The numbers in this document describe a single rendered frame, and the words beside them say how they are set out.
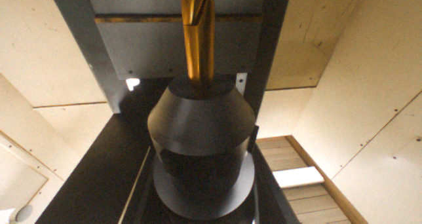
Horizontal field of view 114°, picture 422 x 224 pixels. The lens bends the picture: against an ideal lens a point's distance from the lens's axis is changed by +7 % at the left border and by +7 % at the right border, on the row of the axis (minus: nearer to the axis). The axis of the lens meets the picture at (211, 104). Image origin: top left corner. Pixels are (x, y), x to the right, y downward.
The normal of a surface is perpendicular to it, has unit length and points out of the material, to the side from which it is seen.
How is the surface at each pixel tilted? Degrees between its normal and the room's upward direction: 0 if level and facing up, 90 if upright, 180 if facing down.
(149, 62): 90
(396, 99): 90
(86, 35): 90
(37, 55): 90
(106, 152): 180
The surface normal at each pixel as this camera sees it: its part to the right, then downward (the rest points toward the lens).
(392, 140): -0.99, 0.08
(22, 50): 0.15, 0.56
